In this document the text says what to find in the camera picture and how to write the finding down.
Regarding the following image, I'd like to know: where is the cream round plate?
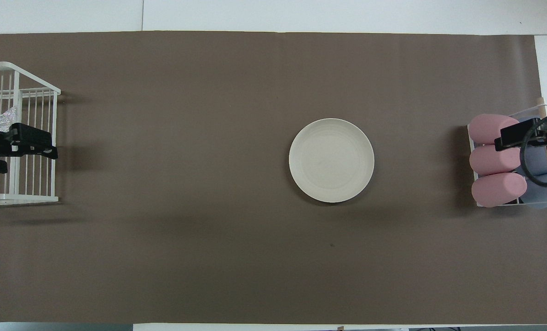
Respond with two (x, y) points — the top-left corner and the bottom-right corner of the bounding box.
(288, 119), (375, 204)

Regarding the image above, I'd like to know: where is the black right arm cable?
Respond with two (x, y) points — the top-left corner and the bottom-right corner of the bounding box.
(519, 115), (547, 188)

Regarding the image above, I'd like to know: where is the brown table mat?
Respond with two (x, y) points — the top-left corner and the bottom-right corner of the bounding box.
(0, 30), (547, 325)

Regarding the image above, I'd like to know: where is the pink plastic cup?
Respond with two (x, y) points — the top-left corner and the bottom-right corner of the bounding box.
(471, 172), (528, 208)
(468, 114), (521, 145)
(469, 144), (524, 177)

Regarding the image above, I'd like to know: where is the clear plastic wrap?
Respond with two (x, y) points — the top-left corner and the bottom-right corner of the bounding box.
(0, 107), (18, 131)

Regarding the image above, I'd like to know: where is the white wire dish rack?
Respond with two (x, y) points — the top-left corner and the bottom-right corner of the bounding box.
(0, 62), (61, 205)

